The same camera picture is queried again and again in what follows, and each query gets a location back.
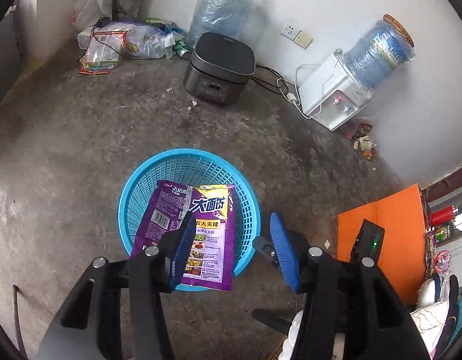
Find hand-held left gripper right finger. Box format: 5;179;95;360
270;212;430;360

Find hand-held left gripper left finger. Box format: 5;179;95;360
38;213;197;360

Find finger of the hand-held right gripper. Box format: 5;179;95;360
252;235;280;269
252;308;291;334

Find purple snack packet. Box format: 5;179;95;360
130;181;234;291

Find blue plastic basket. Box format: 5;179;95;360
118;148;261;292

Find orange mat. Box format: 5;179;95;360
336;184;428;306

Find colourful printed packets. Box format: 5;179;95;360
425;225;454;282

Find red cylinder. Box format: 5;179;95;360
430;206;457;226

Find pile of small wrappers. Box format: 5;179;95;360
341;118;378;160

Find white water dispenser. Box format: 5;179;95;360
297;49;373;132

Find thin metal rod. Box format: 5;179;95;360
11;284;29;360

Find blue water bottle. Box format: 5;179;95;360
344;14;416;90

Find black rice cooker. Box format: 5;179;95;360
183;32;256;107

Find green drink can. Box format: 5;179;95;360
174;41;194;59

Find red printed packet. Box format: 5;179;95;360
78;31;126;76

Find clear plastic bag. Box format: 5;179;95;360
103;20;186;60

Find small white box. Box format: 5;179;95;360
77;26;104;49

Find empty clear water jug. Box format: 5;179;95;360
186;0;261;51

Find white plastic bag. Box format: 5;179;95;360
71;0;113;32

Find white cable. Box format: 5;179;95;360
294;58;342;121

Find black power cable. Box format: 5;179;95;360
251;65;291;94

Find white wall socket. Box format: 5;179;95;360
281;22;301;40

